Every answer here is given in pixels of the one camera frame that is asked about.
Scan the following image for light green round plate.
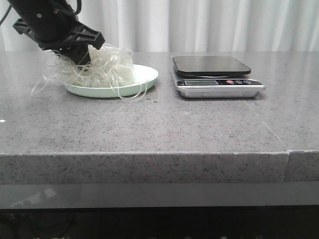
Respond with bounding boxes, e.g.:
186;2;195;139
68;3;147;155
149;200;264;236
64;64;159;99

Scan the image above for white pleated curtain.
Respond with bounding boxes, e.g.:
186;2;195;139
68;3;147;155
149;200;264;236
0;0;319;52

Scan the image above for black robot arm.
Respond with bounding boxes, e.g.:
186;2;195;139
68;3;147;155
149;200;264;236
0;0;105;65

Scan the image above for silver black kitchen scale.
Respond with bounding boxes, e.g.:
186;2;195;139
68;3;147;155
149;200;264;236
172;56;266;99

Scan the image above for white vermicelli noodle bundle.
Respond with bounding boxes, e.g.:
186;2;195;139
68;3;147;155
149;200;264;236
31;44;147;101

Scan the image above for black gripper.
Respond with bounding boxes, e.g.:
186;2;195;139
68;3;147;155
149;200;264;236
12;4;105;65

